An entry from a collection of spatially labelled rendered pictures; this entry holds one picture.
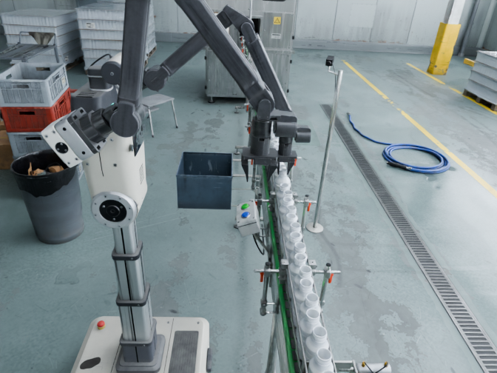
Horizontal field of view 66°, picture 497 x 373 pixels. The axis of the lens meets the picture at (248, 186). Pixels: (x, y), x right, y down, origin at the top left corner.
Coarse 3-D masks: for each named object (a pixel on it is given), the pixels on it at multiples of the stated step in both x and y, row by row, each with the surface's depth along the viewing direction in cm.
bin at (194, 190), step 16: (192, 160) 241; (208, 160) 242; (224, 160) 242; (240, 160) 237; (176, 176) 212; (192, 176) 212; (208, 176) 213; (224, 176) 213; (240, 176) 218; (256, 176) 219; (192, 192) 218; (208, 192) 218; (224, 192) 219; (256, 192) 249; (192, 208) 223; (208, 208) 224; (224, 208) 224
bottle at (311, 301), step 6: (312, 294) 110; (306, 300) 108; (312, 300) 111; (318, 300) 108; (300, 306) 111; (306, 306) 109; (312, 306) 108; (318, 306) 111; (300, 312) 110; (300, 318) 111
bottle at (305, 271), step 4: (300, 268) 119; (304, 268) 120; (308, 268) 120; (300, 272) 118; (304, 272) 117; (308, 272) 117; (296, 276) 122; (300, 276) 118; (304, 276) 118; (308, 276) 118; (296, 280) 120; (312, 280) 120; (296, 284) 120; (312, 284) 119; (296, 288) 120; (292, 300) 124; (292, 304) 124
